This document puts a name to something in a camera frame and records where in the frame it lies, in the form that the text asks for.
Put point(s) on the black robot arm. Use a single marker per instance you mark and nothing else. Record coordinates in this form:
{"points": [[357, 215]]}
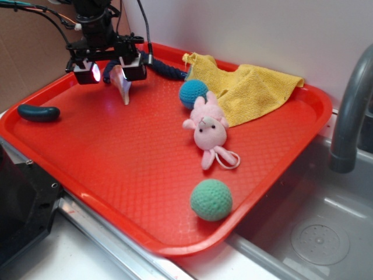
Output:
{"points": [[96, 11]]}

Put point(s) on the brown cardboard panel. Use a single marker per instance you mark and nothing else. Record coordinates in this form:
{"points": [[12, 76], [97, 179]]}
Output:
{"points": [[33, 53]]}

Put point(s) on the pink plush bunny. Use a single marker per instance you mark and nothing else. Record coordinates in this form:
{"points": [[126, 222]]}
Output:
{"points": [[210, 126]]}

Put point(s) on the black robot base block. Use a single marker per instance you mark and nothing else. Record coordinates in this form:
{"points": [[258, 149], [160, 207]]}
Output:
{"points": [[29, 198]]}

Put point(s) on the grey toy faucet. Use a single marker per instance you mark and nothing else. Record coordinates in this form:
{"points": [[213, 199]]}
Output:
{"points": [[353, 128]]}

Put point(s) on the yellow knitted cloth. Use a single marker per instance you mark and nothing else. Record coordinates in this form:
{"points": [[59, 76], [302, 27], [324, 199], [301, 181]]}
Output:
{"points": [[245, 94]]}

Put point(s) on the green crochet ball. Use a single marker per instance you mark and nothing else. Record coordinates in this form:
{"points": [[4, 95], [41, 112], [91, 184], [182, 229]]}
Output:
{"points": [[211, 200]]}

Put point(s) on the red plastic tray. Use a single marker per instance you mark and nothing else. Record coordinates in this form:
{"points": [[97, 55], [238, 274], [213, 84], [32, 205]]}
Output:
{"points": [[136, 166]]}

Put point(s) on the grey toy sink basin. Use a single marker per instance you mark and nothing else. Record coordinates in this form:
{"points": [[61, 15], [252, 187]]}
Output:
{"points": [[313, 223]]}

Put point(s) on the blue crochet ball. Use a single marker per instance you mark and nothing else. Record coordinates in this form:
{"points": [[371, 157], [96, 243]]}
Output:
{"points": [[190, 91]]}

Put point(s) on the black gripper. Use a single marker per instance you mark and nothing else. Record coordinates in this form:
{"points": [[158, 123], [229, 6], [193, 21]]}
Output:
{"points": [[101, 42]]}

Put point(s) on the tan conch shell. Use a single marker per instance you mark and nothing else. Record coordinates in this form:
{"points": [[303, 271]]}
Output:
{"points": [[118, 79]]}

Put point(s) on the dark green toy cucumber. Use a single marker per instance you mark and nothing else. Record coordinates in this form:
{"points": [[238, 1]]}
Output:
{"points": [[38, 113]]}

